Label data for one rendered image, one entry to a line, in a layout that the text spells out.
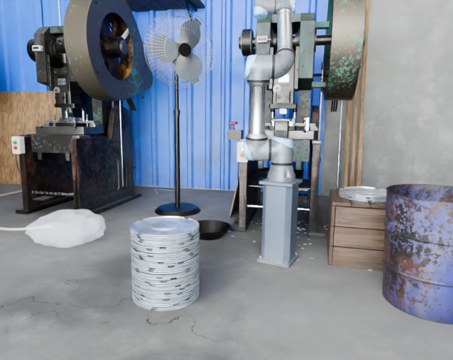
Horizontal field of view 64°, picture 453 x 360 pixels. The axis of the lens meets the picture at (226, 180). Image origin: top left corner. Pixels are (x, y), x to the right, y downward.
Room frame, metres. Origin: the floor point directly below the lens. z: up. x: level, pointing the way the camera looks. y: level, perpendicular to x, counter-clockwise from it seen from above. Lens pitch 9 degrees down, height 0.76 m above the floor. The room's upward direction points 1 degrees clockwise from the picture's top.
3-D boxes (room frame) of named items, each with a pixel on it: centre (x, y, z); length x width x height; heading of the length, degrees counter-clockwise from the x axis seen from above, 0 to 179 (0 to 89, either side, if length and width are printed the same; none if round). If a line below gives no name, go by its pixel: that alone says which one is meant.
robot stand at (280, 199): (1.93, -0.30, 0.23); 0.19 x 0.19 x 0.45; 62
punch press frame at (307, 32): (2.83, -0.44, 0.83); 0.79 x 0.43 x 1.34; 168
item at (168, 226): (1.49, 0.26, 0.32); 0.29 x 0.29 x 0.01
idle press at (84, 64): (3.40, 1.21, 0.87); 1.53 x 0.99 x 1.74; 166
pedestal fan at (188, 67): (3.34, 0.37, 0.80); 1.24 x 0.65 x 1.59; 168
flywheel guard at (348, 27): (2.72, -0.76, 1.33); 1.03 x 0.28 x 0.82; 168
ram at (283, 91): (2.65, -0.40, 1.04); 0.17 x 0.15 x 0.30; 168
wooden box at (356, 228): (1.99, -0.79, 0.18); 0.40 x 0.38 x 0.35; 166
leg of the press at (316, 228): (2.77, -0.70, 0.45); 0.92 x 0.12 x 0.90; 168
